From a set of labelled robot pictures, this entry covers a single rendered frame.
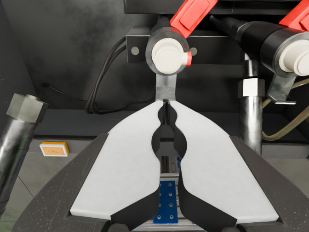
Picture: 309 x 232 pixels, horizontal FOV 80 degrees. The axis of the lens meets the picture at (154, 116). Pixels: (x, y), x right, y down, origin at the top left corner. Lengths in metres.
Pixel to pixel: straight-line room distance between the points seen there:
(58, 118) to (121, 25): 0.26
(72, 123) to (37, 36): 0.20
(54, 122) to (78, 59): 0.16
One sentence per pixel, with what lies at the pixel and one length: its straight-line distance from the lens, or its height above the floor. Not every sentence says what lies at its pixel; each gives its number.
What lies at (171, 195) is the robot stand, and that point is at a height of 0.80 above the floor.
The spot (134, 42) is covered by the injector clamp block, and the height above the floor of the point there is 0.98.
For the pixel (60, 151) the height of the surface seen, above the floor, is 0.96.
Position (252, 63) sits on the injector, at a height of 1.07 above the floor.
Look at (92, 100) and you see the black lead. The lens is 0.26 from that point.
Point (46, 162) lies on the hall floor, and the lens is 2.14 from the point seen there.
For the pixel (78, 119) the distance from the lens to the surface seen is 0.48.
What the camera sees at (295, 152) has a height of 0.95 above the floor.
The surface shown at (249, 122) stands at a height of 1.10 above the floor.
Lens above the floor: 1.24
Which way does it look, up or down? 57 degrees down
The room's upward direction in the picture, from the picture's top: 177 degrees counter-clockwise
